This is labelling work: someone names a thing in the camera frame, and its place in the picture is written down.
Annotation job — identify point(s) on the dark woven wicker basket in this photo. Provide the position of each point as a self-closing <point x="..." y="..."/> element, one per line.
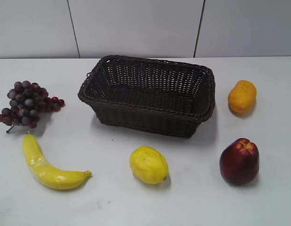
<point x="157" y="96"/>

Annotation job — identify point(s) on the yellow banana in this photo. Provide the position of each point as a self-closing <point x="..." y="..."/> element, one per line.
<point x="47" y="174"/>

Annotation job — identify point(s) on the orange mango fruit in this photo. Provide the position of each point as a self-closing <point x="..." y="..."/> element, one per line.
<point x="242" y="97"/>

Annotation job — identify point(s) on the yellow lemon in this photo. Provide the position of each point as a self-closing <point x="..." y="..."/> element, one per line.
<point x="149" y="165"/>

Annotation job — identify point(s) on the purple grape bunch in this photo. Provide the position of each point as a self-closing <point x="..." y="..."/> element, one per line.
<point x="27" y="101"/>

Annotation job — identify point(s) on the red apple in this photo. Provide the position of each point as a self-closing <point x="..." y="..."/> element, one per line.
<point x="239" y="162"/>

